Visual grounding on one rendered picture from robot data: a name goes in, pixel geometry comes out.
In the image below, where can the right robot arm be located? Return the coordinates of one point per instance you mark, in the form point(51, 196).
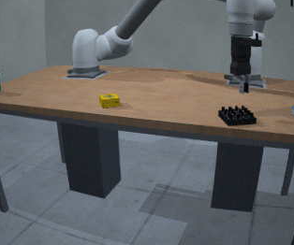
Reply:
point(89, 48)

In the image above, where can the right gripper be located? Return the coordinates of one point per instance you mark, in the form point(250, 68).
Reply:
point(240, 54)

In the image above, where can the black knob panel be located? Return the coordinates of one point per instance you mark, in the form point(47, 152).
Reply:
point(239, 118)

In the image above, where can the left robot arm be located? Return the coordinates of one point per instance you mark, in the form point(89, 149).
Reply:
point(255, 59)

